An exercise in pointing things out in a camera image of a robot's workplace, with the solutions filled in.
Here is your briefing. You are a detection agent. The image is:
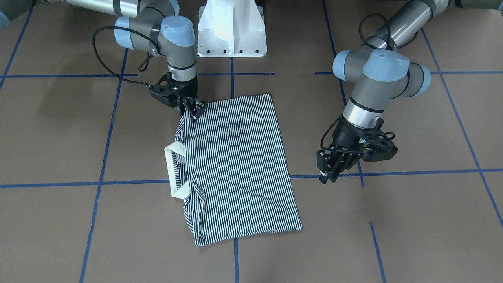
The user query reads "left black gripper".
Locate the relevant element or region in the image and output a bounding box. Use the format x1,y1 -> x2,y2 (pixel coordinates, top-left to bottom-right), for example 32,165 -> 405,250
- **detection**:
317,118 -> 367,184

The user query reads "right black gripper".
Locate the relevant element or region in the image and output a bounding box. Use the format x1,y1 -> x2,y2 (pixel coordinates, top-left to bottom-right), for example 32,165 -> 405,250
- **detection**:
173,77 -> 206,123

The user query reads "striped polo shirt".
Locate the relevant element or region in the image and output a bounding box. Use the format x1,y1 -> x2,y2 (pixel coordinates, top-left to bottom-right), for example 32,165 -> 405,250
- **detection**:
165,93 -> 303,247

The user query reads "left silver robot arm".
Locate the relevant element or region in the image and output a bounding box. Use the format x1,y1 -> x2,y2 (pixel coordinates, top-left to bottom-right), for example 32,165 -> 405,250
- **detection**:
316,0 -> 451,184

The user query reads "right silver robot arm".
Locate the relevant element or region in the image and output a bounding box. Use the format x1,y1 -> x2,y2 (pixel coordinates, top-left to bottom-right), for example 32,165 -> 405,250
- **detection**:
62,0 -> 206,123

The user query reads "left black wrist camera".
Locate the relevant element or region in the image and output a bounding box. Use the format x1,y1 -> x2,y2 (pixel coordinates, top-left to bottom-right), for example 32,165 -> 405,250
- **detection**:
360,118 -> 398,162

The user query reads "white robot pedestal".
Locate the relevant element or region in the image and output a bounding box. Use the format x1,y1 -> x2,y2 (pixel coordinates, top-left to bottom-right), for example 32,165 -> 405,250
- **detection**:
196,0 -> 268,58

